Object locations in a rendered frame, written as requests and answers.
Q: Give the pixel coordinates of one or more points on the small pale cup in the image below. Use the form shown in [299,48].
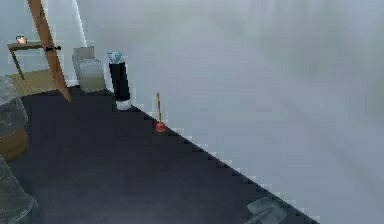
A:
[21,40]

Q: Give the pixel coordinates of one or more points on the brown side table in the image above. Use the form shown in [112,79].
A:
[25,46]

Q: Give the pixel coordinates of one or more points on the red plunger with wooden stick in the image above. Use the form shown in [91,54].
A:
[160,126]

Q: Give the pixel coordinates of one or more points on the grey and brown cabinet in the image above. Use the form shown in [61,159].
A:
[11,133]

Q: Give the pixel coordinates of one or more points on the brown wooden room door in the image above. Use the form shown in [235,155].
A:
[50,50]

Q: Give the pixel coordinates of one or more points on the black bin with blue bag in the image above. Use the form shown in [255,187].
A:
[119,81]

